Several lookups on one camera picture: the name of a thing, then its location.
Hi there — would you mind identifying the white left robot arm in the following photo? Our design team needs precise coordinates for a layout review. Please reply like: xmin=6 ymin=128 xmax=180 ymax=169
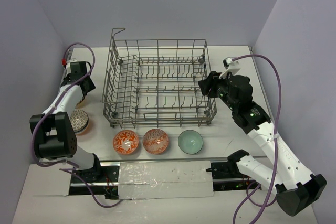
xmin=29 ymin=60 xmax=103 ymax=183

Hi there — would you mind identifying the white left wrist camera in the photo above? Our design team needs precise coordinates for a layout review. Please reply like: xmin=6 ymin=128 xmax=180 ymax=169
xmin=61 ymin=58 xmax=77 ymax=69

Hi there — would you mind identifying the pale green bowl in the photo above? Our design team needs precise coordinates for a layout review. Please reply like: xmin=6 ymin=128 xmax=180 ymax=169
xmin=178 ymin=130 xmax=204 ymax=155

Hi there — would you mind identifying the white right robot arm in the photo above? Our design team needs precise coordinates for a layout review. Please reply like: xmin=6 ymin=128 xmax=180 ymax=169
xmin=198 ymin=71 xmax=327 ymax=216

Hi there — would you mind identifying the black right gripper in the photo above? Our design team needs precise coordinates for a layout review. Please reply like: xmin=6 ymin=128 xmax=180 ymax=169
xmin=197 ymin=70 xmax=237 ymax=111

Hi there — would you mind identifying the white bowl orange rim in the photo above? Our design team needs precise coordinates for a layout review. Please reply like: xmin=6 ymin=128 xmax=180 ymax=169
xmin=76 ymin=97 xmax=86 ymax=109

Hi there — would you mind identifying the grey wire dish rack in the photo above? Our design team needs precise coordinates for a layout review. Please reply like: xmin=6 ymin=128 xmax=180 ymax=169
xmin=101 ymin=28 xmax=217 ymax=128

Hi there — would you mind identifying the black mounting rail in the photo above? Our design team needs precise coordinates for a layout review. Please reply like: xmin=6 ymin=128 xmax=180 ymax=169
xmin=69 ymin=161 xmax=258 ymax=200

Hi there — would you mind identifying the orange geometric pattern bowl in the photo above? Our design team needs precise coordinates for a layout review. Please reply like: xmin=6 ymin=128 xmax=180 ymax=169
xmin=142 ymin=129 xmax=169 ymax=154

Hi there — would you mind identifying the white taped sheet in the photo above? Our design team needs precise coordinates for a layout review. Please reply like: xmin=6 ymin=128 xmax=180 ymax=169
xmin=118 ymin=161 xmax=214 ymax=199

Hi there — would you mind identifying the orange floral pattern bowl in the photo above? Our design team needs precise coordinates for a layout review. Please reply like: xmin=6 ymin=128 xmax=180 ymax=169
xmin=113 ymin=130 xmax=139 ymax=155

